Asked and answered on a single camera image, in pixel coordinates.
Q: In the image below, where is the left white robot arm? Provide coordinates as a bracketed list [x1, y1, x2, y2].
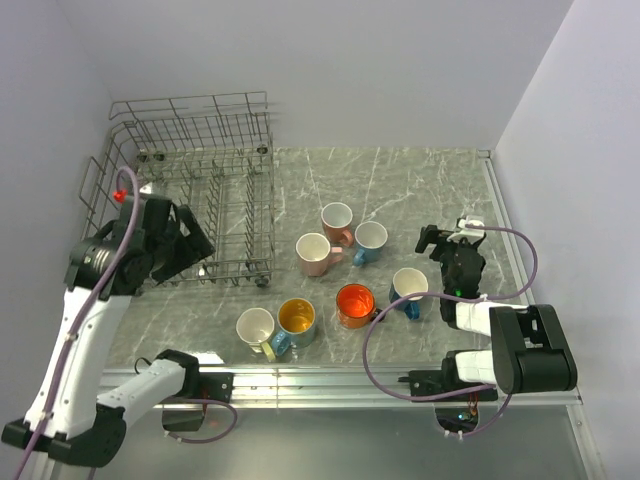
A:
[1, 194, 215, 468]

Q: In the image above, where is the aluminium mounting rail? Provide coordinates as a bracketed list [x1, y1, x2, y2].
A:
[98, 364, 583, 409]

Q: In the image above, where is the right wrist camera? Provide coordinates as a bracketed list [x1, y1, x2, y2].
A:
[447, 215, 486, 244]

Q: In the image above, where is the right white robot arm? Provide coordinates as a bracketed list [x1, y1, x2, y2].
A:
[415, 219, 578, 400]

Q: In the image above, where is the salmon pink mug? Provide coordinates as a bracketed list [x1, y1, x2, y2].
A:
[321, 202, 354, 247]

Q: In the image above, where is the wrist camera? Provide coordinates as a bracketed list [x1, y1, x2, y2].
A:
[112, 185, 153, 206]
[447, 215, 486, 244]

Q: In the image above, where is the light pink mug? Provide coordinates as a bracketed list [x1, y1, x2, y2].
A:
[295, 233, 344, 277]

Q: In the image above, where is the dark blue white-inside mug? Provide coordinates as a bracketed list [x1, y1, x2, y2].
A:
[389, 267, 429, 321]

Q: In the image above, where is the grey wire dish rack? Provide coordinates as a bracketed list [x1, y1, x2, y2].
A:
[79, 91, 275, 287]

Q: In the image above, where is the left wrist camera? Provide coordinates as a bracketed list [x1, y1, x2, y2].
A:
[112, 185, 153, 206]

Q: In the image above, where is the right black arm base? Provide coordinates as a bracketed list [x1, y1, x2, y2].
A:
[398, 370, 498, 402]

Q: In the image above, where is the orange enamel mug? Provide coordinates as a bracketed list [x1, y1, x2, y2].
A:
[336, 284, 382, 329]

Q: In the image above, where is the light blue yellow-inside mug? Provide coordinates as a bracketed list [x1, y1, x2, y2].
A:
[270, 298, 317, 357]

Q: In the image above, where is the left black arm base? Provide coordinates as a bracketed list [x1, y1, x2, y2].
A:
[196, 372, 234, 403]

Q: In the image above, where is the blue patterned mug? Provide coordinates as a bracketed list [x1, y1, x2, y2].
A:
[353, 221, 388, 267]

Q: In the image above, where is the pale yellow mug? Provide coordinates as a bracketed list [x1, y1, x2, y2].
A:
[236, 308, 276, 362]

